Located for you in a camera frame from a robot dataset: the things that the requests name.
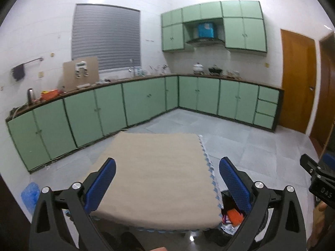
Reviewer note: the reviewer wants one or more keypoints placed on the orange plastic basket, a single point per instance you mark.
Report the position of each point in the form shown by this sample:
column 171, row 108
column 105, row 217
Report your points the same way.
column 48, row 95

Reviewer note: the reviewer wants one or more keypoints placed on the brown wooden door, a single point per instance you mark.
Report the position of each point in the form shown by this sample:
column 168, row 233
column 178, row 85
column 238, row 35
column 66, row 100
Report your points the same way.
column 298, row 81
column 324, row 119

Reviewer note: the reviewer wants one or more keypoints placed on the person's right hand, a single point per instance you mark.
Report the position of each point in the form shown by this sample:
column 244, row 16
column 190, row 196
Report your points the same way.
column 318, row 224

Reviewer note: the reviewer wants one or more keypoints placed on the white cooking pot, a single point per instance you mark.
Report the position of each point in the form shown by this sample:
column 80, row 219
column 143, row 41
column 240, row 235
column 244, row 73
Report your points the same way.
column 198, row 69

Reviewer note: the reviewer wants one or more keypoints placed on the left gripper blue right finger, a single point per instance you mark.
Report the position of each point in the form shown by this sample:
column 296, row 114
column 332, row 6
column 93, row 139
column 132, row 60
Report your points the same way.
column 239, row 184

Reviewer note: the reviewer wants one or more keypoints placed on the black wok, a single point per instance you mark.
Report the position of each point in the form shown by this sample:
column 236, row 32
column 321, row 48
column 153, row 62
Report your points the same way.
column 214, row 70

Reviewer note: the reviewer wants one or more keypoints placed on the grey window blind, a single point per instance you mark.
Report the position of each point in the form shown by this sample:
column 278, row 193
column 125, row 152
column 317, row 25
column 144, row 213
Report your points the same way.
column 110, row 33

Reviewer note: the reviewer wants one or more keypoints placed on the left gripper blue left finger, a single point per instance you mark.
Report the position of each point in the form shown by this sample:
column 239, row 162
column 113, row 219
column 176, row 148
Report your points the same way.
column 97, row 184

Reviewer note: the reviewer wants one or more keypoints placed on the green kitchen cabinets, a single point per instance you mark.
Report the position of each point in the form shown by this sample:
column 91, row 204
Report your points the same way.
column 236, row 25
column 53, row 129

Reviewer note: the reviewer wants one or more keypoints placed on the blue box above hood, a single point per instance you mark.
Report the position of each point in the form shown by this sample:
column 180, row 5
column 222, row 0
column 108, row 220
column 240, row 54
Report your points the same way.
column 206, row 30

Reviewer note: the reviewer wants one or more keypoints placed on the blue plastic bag on floor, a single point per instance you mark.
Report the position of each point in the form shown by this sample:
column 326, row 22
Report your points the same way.
column 30, row 196

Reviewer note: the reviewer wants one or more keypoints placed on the chrome sink faucet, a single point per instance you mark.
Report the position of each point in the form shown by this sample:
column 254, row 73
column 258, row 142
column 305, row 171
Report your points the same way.
column 131, row 68

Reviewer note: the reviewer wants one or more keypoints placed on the brown cardboard board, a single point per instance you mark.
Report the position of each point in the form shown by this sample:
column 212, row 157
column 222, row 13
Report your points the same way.
column 79, row 72

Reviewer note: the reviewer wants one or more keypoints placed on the orange foam net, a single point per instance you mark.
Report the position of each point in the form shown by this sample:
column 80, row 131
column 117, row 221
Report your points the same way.
column 235, row 217

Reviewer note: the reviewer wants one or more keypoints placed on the green upper kitchen cabinets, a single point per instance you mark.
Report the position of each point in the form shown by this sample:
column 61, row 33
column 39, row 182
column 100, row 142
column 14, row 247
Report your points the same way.
column 236, row 25

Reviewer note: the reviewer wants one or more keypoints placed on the black trash bin with bag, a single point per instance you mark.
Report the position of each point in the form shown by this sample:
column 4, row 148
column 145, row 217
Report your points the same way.
column 226, row 231

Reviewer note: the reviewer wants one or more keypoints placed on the beige tablecloth with blue trim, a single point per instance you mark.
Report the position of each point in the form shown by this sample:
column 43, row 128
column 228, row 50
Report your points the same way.
column 163, row 182

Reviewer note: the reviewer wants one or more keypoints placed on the green lower kitchen cabinets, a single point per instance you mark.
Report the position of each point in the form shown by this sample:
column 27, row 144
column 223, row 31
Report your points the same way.
column 53, row 129

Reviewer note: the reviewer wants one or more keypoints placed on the dark hanging towel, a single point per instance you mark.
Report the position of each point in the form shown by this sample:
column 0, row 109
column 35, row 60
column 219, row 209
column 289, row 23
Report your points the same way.
column 18, row 72

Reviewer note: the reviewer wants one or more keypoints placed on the chrome towel rail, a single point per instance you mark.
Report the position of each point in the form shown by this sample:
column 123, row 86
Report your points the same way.
column 28, row 62

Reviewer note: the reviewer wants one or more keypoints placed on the range hood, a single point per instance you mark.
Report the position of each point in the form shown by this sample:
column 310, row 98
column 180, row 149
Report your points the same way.
column 205, row 41

